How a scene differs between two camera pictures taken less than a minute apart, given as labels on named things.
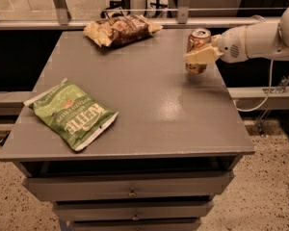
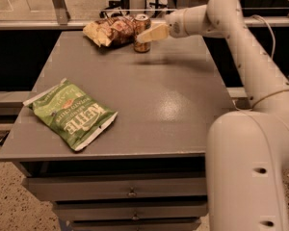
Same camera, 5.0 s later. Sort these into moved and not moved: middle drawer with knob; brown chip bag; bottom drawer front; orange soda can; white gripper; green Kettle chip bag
Moved: white gripper; orange soda can
Not moved: brown chip bag; bottom drawer front; green Kettle chip bag; middle drawer with knob
